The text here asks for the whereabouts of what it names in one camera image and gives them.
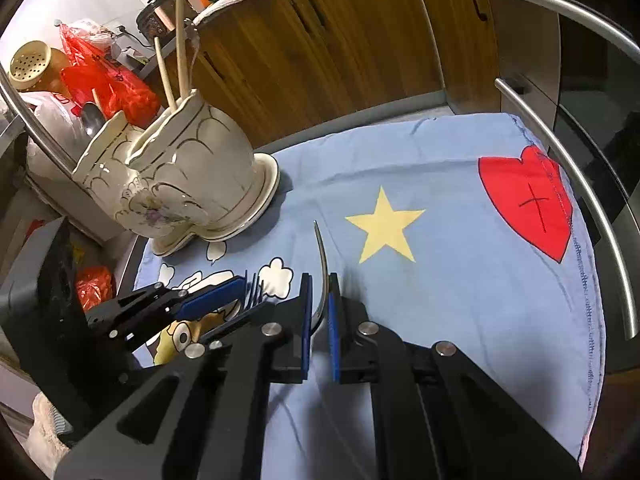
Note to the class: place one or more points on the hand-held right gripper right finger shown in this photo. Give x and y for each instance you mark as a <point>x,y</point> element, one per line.
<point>336,330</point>

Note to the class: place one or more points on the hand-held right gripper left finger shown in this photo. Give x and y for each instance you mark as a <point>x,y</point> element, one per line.
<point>304,330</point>

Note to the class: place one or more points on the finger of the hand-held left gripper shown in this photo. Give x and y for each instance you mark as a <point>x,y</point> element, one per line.
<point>240,322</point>
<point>215,300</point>

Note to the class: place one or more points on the stainless steel fork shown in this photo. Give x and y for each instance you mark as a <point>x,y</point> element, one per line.
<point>324,252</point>
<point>255,292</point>

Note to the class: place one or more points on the cream floral ceramic utensil holder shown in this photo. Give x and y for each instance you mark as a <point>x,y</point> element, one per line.
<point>200,160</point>

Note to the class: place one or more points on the stainless steel spoon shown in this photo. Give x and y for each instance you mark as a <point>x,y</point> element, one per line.
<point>92,120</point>

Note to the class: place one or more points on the plain wooden chopstick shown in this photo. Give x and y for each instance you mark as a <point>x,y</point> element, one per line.
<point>182,40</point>
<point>164,72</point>

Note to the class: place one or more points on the red plastic bag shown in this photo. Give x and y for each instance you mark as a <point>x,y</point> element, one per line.
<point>115,85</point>
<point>95,290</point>

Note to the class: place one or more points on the blue cartoon printed cloth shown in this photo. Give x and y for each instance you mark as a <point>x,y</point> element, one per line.
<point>450,285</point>

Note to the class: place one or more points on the white fluffy cloth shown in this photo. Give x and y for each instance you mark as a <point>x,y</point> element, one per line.
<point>45,435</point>

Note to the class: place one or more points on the white plastic bag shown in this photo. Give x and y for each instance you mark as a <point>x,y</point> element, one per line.
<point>55,130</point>

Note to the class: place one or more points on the beige plastic colander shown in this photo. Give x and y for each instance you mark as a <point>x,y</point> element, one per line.
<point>35,67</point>

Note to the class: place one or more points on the wooden kitchen cabinet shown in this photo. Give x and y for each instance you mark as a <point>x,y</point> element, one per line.
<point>360,50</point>

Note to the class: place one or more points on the electric pressure cooker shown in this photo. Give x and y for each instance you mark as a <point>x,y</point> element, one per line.
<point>157,15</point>

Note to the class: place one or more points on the white towel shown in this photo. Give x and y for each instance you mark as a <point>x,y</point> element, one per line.
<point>225,2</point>

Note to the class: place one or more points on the built-in steel oven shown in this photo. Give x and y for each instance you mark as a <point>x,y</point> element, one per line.
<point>600,125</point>

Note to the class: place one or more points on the curved chrome rail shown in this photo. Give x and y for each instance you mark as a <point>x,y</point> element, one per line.
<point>35,125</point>

